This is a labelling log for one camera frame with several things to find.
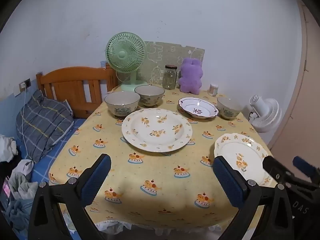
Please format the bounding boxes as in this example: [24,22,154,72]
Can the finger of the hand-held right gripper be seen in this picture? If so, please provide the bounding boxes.
[262,156,300,188]
[293,156,320,180]

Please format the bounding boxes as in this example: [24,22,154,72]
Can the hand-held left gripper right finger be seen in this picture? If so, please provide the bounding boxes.
[212,156,294,240]

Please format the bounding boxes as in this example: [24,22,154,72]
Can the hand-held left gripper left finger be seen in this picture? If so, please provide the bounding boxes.
[28,153,112,240]

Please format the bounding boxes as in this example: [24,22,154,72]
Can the small scalloped floral plate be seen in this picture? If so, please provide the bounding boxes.
[214,133,273,187]

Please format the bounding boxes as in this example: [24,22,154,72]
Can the floral ceramic bowl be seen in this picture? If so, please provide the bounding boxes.
[104,91,141,119]
[216,97,243,120]
[134,85,165,107]

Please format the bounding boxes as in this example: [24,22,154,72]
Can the large floral plate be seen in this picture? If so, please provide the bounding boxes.
[121,108,193,153]

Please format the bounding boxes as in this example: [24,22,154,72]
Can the scalloped line-trimmed plate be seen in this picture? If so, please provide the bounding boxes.
[178,97,219,119]

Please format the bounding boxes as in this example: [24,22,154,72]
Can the white standing fan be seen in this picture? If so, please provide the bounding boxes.
[247,94,282,133]

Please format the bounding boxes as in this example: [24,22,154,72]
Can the yellow printed tablecloth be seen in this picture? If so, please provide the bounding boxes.
[48,84,273,233]

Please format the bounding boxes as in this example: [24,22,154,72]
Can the beige door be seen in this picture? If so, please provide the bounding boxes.
[271,0,320,170]

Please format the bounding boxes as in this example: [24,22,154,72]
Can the grey garment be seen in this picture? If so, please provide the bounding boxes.
[6,159,39,222]

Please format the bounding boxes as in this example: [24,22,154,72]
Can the grey plaid pillow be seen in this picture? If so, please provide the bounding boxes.
[16,90,75,163]

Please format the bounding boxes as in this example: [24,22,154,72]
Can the white garment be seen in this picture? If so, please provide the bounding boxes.
[0,134,18,163]

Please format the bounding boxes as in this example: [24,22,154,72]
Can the wooden bed headboard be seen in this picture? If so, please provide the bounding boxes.
[36,64,119,119]

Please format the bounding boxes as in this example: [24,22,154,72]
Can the purple plush toy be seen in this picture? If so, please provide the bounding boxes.
[178,57,203,95]

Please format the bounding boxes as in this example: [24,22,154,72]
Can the glass jar with dark lid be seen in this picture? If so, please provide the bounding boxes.
[162,65,178,90]

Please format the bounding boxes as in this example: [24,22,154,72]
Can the green desk fan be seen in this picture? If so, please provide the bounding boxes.
[105,32,148,92]

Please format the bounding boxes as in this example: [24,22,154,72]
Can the green patterned board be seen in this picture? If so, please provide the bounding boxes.
[137,41,205,90]

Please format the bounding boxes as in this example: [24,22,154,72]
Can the white charging cable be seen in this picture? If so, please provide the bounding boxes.
[20,86,33,161]

